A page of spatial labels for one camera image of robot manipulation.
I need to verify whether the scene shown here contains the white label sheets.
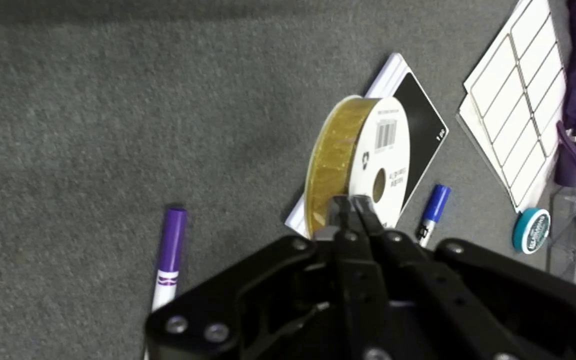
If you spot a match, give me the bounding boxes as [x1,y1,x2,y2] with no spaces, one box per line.
[457,0,568,213]

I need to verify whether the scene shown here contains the blue marker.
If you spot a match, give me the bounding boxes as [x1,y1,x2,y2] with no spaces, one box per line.
[416,184,452,248]

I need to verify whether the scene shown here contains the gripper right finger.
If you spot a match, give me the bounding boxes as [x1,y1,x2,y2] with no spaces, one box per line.
[350,195,576,360]

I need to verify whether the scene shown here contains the teal tape roll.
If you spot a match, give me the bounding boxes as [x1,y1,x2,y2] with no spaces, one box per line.
[512,207,552,255]

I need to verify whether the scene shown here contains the gold ribbon spool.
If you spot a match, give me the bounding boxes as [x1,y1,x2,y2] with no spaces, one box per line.
[303,95,411,239]

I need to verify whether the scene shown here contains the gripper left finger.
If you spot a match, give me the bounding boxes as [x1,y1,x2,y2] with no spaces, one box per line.
[144,195,369,360]

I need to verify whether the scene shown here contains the purple marker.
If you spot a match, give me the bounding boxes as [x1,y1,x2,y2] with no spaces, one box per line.
[143,207,188,360]

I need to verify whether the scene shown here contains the black and white booklet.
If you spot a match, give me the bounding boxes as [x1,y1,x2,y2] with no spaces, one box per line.
[284,52,450,239]

